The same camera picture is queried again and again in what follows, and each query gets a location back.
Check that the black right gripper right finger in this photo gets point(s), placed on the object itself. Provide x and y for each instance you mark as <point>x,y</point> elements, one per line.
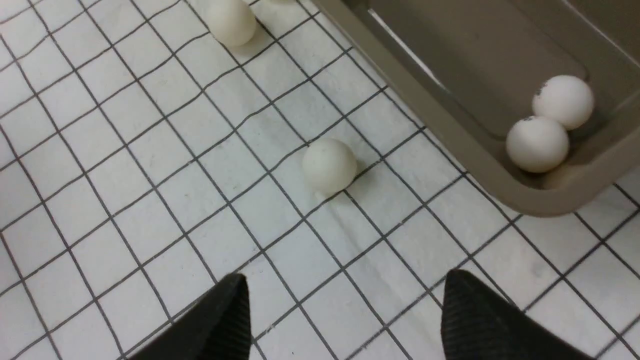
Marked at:
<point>479,324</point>

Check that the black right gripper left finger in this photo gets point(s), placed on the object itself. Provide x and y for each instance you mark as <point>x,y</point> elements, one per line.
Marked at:
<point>218,327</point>

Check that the white ping-pong ball with logo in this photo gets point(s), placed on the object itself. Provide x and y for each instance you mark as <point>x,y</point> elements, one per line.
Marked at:
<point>537,144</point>

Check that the white black-grid tablecloth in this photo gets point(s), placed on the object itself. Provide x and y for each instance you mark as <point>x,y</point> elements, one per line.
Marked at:
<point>142,161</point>

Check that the olive green plastic bin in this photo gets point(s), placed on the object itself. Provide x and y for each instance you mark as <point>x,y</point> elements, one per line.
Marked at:
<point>469,70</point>

